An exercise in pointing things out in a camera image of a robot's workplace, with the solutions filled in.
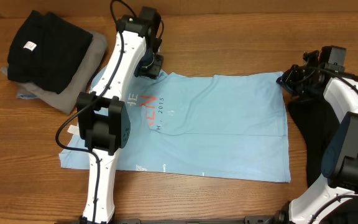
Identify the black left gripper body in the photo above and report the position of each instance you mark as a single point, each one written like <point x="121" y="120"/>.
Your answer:
<point x="150" y="65"/>

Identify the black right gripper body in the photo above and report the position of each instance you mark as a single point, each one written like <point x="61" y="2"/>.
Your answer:
<point x="298" y="83"/>

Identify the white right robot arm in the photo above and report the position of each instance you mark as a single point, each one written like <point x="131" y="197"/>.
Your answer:
<point x="333" y="197"/>

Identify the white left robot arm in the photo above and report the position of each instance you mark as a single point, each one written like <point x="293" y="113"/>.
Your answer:
<point x="103" y="120"/>

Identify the black cloth pile right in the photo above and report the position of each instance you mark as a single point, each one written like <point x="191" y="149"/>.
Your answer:
<point x="318" y="120"/>

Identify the folded grey garment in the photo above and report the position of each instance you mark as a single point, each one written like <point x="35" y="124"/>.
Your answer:
<point x="66" y="100"/>

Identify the folded black garment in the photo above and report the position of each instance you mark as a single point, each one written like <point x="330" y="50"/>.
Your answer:
<point x="47" y="51"/>

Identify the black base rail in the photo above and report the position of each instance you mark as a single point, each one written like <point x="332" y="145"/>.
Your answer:
<point x="263" y="219"/>

